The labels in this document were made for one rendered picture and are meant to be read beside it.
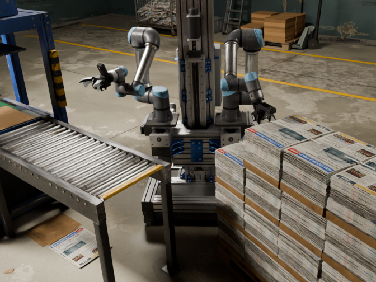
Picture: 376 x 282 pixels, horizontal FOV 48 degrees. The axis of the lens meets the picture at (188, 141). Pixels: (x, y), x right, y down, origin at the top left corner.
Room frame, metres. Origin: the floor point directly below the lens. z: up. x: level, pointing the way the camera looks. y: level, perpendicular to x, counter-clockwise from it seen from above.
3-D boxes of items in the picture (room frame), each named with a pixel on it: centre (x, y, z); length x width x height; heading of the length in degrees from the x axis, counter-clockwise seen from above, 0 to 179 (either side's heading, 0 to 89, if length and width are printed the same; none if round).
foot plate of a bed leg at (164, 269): (2.20, 0.15, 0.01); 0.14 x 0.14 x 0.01; 48
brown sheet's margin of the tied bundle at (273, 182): (1.96, -0.44, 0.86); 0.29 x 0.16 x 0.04; 29
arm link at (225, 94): (2.79, -0.32, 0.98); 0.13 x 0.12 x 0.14; 82
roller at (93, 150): (2.35, 0.70, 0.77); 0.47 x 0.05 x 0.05; 138
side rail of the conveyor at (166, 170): (2.63, 0.62, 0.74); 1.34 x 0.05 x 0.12; 48
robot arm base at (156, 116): (2.85, 0.18, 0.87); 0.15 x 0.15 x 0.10
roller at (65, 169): (2.31, 0.65, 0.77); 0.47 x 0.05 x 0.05; 138
